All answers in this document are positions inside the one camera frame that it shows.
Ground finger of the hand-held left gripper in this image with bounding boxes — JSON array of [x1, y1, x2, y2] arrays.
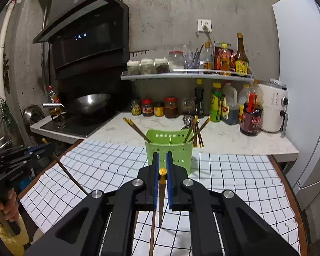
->
[[1, 153, 45, 173], [0, 142, 56, 163]]

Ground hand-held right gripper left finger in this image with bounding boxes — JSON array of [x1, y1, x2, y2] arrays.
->
[[23, 151, 160, 256]]

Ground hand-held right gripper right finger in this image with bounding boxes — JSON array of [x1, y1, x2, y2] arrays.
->
[[165, 151, 301, 256]]

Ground gold-tipped wooden chopstick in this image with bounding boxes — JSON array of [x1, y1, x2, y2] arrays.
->
[[148, 209, 157, 256], [41, 137, 89, 195], [158, 167, 168, 228]]

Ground green plastic utensil holder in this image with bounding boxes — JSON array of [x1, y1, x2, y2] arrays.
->
[[145, 129, 195, 176]]

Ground person's left hand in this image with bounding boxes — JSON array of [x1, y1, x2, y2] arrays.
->
[[0, 189, 19, 222]]

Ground green leafy plant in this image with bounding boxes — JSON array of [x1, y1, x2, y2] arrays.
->
[[0, 96, 18, 132]]

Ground black glass cooktop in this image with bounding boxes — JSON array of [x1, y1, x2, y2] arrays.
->
[[40, 111, 123, 139]]

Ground pile of dark chopsticks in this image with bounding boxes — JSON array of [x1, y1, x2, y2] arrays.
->
[[192, 128, 205, 149]]

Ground white black-grid tablecloth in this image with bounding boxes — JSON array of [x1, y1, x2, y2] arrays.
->
[[18, 139, 302, 256]]

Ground steel wok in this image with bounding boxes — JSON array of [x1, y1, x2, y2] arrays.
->
[[42, 93, 113, 116]]

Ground yellow label small jar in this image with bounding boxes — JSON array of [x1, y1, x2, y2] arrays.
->
[[154, 101, 165, 117]]

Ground large red lid chili jar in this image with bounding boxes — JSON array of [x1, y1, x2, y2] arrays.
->
[[164, 96, 179, 118]]

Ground red lid sauce jar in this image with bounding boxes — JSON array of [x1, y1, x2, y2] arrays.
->
[[141, 99, 154, 117]]

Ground green label small jar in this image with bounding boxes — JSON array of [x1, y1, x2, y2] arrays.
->
[[131, 99, 142, 116]]

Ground clear bag of spices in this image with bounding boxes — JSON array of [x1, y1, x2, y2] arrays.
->
[[181, 97, 197, 116]]

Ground dried hanging herbs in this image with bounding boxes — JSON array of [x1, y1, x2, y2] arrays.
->
[[2, 53, 11, 94]]

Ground slim dark soy bottle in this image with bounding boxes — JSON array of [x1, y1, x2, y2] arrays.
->
[[195, 79, 205, 119]]

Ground green bottle yellow cap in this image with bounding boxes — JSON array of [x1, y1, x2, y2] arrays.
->
[[209, 82, 223, 122]]

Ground plastic jug dark liquid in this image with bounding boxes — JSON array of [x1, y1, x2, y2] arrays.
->
[[221, 82, 240, 125]]

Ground white-lid spice jar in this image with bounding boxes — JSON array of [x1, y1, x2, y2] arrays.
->
[[127, 60, 141, 76], [140, 59, 155, 74], [154, 58, 170, 74]]

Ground clear jar red lid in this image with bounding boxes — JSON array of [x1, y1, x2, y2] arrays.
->
[[169, 50, 185, 71]]

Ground clear plastic utensil cup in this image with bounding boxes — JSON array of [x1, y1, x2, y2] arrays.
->
[[183, 41, 204, 70]]

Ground white air fryer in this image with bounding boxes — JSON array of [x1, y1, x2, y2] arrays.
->
[[258, 79, 289, 134]]

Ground black range hood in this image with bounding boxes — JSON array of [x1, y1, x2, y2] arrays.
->
[[32, 0, 130, 82]]

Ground clear bottle yellow cap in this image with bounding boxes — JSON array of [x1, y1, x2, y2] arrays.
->
[[203, 41, 214, 74]]

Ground red seasoning packet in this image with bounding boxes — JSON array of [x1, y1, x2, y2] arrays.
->
[[213, 42, 236, 74]]

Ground dark bottle yellow label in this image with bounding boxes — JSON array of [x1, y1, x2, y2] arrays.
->
[[235, 33, 250, 76]]

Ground white refrigerator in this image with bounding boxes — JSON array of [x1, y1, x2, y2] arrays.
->
[[272, 0, 320, 211]]

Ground large soy bottle red handle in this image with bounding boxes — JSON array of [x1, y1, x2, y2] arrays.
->
[[239, 79, 264, 137]]

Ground white curved wall shelf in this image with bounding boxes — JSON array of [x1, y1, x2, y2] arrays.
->
[[121, 69, 254, 83]]

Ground white wall pipe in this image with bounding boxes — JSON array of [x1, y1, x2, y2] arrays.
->
[[0, 0, 20, 107]]

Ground white power cable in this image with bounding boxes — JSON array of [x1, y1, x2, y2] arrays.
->
[[201, 25, 215, 44]]

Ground white wall outlet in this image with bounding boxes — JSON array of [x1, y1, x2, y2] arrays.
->
[[197, 19, 212, 33]]

